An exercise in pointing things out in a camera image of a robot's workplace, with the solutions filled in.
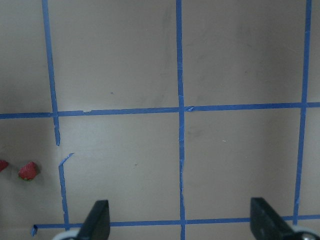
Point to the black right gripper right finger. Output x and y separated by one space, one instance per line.
266 224

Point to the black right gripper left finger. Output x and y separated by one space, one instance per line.
97 224

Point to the red strawberry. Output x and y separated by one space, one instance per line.
3 165
29 171

